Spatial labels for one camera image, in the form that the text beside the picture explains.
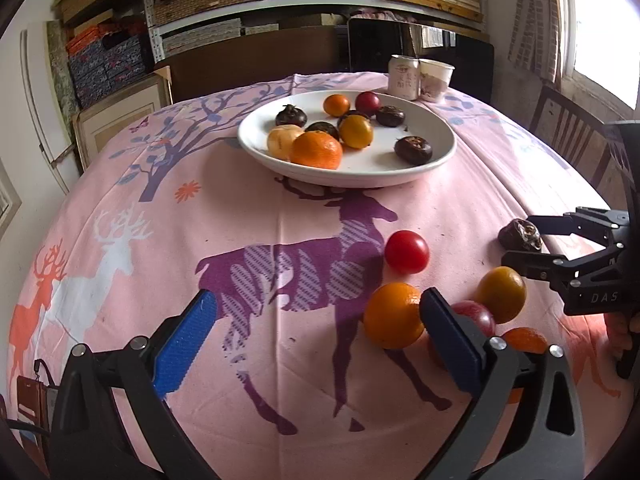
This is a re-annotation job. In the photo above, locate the brown wooden board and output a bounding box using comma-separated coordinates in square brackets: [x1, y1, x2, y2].
[155, 25, 351, 103]

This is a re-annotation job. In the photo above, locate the white leaning board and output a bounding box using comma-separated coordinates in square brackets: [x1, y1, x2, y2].
[20, 22, 72, 196]

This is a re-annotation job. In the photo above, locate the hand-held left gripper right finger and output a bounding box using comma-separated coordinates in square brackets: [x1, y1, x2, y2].
[419, 287, 586, 480]

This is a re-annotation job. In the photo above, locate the white pink drink can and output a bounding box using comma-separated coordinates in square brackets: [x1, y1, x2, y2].
[388, 54, 421, 101]

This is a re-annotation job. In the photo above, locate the dark wooden chair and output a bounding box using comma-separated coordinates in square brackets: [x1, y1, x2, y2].
[529, 85, 617, 192]

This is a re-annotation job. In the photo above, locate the pale wooden picture frame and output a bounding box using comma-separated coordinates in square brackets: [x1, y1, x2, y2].
[72, 66, 173, 171]

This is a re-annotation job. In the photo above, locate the white oval plate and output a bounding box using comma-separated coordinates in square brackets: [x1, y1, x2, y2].
[237, 90, 457, 189]

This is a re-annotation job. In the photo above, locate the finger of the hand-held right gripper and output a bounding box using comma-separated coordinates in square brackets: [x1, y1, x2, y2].
[527, 206, 629, 246]
[501, 245, 626, 291]

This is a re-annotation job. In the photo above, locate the stack of blue floral boxes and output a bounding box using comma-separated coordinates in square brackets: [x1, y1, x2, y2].
[65, 30, 152, 108]

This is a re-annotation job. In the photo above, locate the person's right hand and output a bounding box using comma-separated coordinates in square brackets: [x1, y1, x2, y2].
[606, 308, 632, 362]

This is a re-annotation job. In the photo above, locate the white metal shelf rack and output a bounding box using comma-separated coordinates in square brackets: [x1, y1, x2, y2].
[140, 0, 488, 61]

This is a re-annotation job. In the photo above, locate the smartphone in brown wallet case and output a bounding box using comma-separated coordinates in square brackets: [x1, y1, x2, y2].
[15, 372, 61, 428]

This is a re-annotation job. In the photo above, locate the large orange mandarin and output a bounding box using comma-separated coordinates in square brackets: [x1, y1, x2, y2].
[501, 326, 549, 356]
[291, 130, 344, 170]

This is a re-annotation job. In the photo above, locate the dark red plum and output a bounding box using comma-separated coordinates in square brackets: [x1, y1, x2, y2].
[427, 300, 497, 368]

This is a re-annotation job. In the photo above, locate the checked beige curtain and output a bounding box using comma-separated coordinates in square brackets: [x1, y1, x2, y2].
[507, 0, 566, 83]

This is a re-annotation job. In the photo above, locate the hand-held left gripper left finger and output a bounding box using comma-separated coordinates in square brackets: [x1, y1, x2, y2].
[50, 289, 221, 480]

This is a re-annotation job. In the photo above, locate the small orange kumquat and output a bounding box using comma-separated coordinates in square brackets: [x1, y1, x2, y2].
[363, 282, 426, 351]
[323, 94, 351, 117]
[339, 114, 374, 150]
[474, 266, 527, 325]

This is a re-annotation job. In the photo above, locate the white paper cup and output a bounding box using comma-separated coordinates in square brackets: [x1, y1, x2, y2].
[419, 59, 456, 103]

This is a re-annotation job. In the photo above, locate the dark brown water chestnut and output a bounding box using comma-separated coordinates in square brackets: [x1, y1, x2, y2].
[375, 105, 406, 128]
[498, 218, 543, 253]
[394, 136, 433, 165]
[275, 104, 308, 127]
[304, 121, 341, 142]
[337, 110, 371, 129]

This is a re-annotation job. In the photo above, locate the white framed window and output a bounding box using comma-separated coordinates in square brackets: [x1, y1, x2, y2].
[0, 160, 24, 247]

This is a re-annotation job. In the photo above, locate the green marbled panel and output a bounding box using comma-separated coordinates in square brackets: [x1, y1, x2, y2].
[46, 20, 82, 127]

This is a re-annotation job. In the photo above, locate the black chair with metal frame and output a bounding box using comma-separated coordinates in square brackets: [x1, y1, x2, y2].
[347, 15, 494, 106]

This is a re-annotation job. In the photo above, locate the small red tomato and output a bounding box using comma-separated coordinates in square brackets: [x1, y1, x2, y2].
[355, 91, 382, 115]
[384, 230, 431, 275]

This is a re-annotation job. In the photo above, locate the bright window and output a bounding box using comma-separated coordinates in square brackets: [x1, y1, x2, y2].
[555, 0, 640, 111]

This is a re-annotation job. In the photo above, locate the pale yellow round melon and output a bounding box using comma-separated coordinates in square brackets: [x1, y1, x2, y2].
[267, 126, 306, 162]

